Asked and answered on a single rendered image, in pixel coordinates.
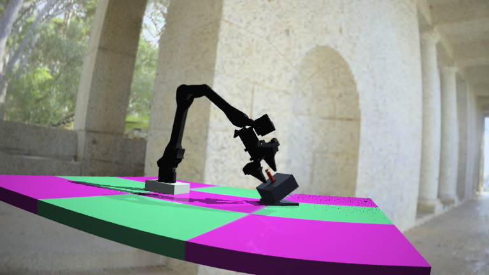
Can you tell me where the dark grey panel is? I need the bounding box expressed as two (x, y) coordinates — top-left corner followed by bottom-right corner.
(256, 173), (299, 206)

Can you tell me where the red cylindrical peg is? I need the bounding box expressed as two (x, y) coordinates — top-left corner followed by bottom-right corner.
(266, 169), (275, 182)

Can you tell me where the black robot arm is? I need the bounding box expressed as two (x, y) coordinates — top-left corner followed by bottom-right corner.
(156, 84), (280, 183)

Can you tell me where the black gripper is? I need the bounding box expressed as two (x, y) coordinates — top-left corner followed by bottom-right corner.
(243, 139), (276, 183)

